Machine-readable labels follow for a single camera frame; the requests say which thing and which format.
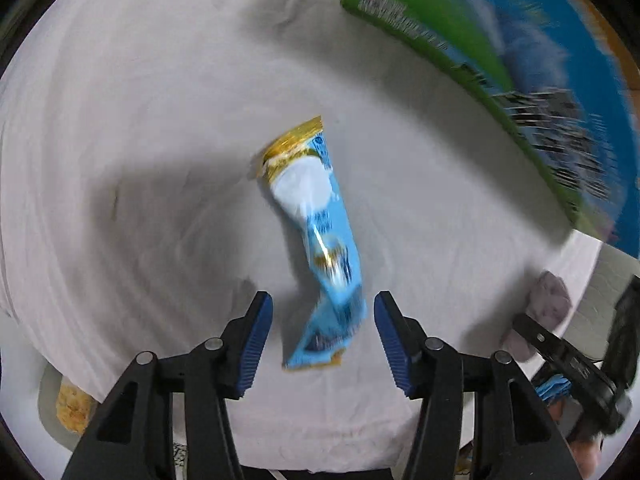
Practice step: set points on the light blue snack packet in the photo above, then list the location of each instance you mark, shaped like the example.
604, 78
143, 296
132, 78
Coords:
298, 171

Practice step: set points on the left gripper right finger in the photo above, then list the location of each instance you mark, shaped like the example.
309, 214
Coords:
514, 434

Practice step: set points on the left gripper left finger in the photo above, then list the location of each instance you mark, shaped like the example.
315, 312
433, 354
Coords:
130, 436

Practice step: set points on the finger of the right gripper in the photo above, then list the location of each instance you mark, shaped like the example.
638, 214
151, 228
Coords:
553, 389
557, 351

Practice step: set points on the right hand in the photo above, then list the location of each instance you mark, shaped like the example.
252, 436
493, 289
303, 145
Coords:
587, 452

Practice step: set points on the cardboard box blue outside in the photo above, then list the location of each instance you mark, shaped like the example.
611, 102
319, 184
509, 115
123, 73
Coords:
540, 69

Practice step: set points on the lilac towel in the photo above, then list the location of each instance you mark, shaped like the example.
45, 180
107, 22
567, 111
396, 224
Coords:
548, 303

